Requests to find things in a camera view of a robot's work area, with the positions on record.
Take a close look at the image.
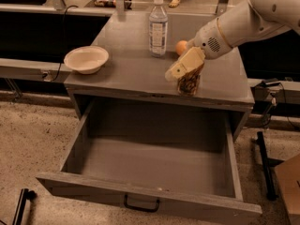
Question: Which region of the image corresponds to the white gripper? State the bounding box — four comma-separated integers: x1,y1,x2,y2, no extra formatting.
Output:
165,18,233,82

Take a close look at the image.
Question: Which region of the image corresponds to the orange soda can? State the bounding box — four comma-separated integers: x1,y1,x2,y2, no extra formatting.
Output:
177,66,203,96

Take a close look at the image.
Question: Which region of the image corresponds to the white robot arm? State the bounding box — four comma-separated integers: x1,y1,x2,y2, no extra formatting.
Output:
165,0,300,81

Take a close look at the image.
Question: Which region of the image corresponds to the grey counter cabinet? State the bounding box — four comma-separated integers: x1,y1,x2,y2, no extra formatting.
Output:
65,11,254,138

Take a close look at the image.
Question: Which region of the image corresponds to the grey open drawer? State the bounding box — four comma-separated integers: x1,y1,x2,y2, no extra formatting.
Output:
37,97,262,225

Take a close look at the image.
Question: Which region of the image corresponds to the orange fruit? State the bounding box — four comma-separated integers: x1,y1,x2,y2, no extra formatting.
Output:
175,40,188,55

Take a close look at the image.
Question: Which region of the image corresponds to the clear plastic water bottle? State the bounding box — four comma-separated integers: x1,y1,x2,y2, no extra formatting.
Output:
149,0,168,57

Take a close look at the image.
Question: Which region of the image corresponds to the black power adapter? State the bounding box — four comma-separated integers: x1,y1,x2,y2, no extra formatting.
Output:
262,78,280,87

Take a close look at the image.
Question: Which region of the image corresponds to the white paper bowl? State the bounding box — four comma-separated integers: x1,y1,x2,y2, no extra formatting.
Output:
64,46,109,74

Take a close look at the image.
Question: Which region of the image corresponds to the cardboard box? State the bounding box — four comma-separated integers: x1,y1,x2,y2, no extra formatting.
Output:
275,154,300,225

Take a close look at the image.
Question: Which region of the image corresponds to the black metal stand leg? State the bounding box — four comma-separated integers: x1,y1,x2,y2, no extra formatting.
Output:
257,131,278,201

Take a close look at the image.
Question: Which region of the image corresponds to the black cable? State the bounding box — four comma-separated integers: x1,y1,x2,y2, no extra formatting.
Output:
43,4,80,83

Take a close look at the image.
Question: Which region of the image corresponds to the black drawer handle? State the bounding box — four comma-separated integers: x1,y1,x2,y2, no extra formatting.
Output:
123,194,160,213

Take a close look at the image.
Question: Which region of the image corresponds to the grey side rail shelf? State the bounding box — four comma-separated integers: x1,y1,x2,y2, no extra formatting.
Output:
0,58,71,83

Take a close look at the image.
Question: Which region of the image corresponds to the black floor bracket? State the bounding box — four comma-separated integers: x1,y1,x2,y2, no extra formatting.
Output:
12,188,37,225

